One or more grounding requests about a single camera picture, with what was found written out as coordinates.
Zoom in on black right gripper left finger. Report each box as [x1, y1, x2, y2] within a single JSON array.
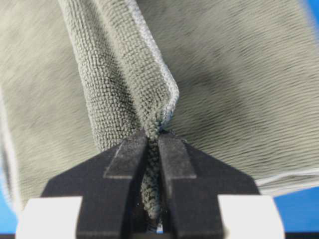
[[16, 128, 148, 239]]

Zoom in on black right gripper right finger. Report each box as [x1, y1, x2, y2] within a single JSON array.
[[157, 131, 285, 239]]

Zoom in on grey microfibre towel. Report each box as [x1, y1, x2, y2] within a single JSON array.
[[0, 0, 319, 232]]

